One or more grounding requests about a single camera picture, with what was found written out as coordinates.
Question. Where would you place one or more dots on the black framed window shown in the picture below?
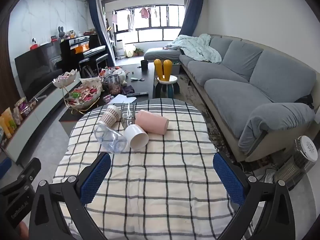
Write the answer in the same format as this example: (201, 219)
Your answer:
(160, 27)

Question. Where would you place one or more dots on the clear snack jar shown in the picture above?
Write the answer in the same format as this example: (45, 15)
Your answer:
(114, 85)

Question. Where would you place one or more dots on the grey sofa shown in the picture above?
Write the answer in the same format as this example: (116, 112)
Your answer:
(240, 80)

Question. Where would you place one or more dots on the clear glass cup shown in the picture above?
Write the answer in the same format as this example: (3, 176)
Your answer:
(128, 116)

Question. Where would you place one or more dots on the white paper sheet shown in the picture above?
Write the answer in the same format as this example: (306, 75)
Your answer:
(120, 98)

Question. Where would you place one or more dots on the flat screen television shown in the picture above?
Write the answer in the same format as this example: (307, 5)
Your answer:
(37, 65)

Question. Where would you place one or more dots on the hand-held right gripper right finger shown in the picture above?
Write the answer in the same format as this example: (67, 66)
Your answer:
(228, 180)

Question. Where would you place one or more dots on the white security camera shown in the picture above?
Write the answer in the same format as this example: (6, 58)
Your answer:
(34, 41)

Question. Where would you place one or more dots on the brown checked paper cup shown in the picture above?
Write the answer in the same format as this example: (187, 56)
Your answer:
(108, 115)

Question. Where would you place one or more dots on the black piano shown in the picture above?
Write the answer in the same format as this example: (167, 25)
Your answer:
(75, 45)

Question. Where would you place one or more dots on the dark coffee table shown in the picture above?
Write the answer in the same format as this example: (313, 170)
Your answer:
(142, 80)

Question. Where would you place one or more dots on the electric heater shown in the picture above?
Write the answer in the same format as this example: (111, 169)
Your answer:
(297, 160)

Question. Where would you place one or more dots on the black piano bench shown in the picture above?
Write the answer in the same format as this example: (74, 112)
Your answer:
(96, 59)

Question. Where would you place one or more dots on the white tiered snack tray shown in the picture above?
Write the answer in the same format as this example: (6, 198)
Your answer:
(85, 95)

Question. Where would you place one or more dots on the blue curtain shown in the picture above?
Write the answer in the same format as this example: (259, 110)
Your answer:
(96, 25)
(191, 12)

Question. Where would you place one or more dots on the black mug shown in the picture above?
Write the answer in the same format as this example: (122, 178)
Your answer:
(144, 65)

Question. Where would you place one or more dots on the yellow rabbit-ear stool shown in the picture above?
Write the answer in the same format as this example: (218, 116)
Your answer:
(165, 70)

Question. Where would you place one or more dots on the black white checked tablecloth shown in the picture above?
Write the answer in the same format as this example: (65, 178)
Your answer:
(155, 180)

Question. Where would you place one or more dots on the person's left hand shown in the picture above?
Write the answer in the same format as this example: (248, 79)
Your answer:
(23, 231)

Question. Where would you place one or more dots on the row of snack packets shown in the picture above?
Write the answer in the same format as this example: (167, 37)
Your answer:
(15, 117)

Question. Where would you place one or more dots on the grey television cabinet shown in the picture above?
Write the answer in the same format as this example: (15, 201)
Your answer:
(37, 120)

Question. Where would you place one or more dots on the potted plant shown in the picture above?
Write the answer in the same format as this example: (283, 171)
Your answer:
(139, 52)

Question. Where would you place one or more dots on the grey rabbit plush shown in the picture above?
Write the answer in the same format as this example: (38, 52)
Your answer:
(61, 33)

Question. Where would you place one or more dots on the clear bluish plastic cup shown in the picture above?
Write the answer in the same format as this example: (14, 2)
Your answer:
(108, 137)

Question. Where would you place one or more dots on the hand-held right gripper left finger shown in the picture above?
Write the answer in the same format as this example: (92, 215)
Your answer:
(96, 177)

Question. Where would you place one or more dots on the pink cup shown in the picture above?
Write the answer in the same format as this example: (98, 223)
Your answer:
(151, 121)

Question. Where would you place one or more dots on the light green blanket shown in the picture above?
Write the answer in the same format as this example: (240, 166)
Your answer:
(197, 47)

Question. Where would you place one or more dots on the pink hanging garment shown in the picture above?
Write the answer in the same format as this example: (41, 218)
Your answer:
(144, 13)

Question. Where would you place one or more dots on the white air purifier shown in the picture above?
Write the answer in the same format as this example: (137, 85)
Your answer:
(120, 48)

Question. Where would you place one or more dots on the black remote control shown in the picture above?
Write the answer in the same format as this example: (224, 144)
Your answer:
(137, 94)

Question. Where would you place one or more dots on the white hanging garment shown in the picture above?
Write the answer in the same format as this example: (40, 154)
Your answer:
(130, 22)

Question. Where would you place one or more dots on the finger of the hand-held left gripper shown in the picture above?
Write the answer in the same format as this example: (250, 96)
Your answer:
(5, 166)

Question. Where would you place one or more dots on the white cup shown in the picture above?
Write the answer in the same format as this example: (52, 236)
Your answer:
(136, 136)

